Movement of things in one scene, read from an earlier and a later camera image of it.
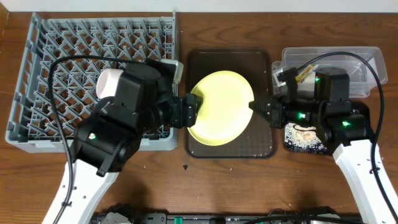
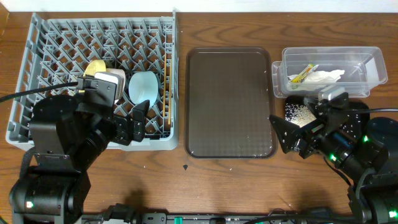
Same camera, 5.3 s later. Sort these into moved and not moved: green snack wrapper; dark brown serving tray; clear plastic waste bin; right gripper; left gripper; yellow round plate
Moved: right gripper; left gripper; yellow round plate
Not moved: green snack wrapper; clear plastic waste bin; dark brown serving tray
